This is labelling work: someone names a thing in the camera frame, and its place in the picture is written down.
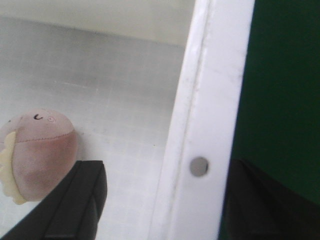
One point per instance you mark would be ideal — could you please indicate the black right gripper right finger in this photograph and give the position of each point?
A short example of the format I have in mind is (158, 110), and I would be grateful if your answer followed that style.
(257, 207)

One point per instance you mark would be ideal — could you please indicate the white plastic tote crate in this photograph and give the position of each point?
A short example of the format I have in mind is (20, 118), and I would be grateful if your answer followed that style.
(161, 117)

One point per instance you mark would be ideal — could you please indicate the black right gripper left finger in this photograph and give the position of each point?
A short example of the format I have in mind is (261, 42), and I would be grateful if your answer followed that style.
(71, 211)

